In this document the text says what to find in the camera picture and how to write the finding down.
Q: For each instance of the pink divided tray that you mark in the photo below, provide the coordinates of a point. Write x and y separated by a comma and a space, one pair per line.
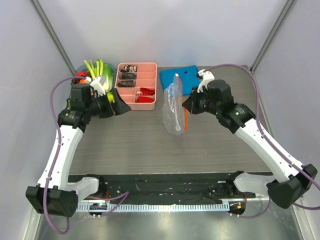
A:
146, 77

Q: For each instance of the green celery stalks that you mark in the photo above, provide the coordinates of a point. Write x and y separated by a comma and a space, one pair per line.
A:
97, 70

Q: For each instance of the clear zip top bag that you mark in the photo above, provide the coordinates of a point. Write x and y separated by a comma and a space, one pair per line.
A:
174, 115

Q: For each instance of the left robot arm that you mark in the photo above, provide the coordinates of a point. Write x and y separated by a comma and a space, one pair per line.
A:
52, 192

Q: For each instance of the perforated cable rail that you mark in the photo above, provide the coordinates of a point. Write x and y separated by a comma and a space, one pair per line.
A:
93, 207

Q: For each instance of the green pear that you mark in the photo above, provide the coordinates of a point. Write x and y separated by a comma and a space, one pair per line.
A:
110, 97

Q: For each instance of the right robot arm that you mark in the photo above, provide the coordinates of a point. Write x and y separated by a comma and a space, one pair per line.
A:
290, 179

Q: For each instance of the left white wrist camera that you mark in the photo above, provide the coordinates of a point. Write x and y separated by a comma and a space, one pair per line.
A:
97, 84

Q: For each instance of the green lettuce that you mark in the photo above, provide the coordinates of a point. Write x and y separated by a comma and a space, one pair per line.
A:
108, 74

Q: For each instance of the red apple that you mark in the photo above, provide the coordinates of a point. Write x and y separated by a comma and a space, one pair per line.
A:
81, 74

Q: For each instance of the dark sushi roll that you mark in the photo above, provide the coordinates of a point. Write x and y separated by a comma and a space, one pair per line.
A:
129, 68
128, 76
126, 83

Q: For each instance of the teal food bowl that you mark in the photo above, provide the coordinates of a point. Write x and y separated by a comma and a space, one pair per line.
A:
83, 68

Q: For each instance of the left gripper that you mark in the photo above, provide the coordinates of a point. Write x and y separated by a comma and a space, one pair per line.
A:
118, 107

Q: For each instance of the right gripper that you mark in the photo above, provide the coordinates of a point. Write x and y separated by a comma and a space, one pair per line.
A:
195, 103

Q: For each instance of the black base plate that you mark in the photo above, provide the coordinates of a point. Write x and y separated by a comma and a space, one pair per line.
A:
171, 188

